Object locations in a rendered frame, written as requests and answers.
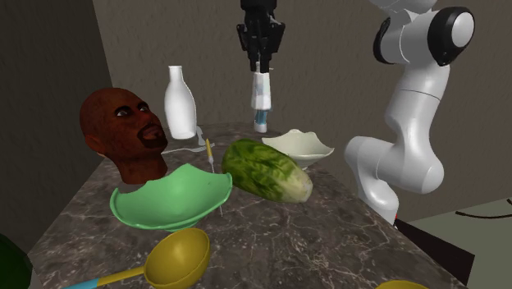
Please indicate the yellow round thing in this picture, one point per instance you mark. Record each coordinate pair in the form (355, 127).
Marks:
(400, 285)

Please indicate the dark green round thing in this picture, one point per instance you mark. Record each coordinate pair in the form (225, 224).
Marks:
(12, 266)

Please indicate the white milk bottle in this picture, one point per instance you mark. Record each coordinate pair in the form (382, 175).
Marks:
(179, 108)

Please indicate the green lettuce head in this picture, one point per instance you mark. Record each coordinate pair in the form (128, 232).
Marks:
(260, 170)

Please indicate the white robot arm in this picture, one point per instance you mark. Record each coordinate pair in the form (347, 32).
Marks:
(412, 120)

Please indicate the pale grey thin utensil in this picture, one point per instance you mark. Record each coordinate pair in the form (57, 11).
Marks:
(199, 138)

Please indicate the cream wavy bowl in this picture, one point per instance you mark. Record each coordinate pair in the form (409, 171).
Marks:
(298, 148)

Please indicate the green wavy bowl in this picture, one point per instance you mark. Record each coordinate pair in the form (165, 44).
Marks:
(172, 200)

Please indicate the brown head figure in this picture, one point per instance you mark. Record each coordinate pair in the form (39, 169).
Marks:
(120, 132)

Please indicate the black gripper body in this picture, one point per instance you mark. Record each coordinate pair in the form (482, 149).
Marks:
(260, 28)

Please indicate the white and blue bottle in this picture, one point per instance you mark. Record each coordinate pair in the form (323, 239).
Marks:
(262, 94)

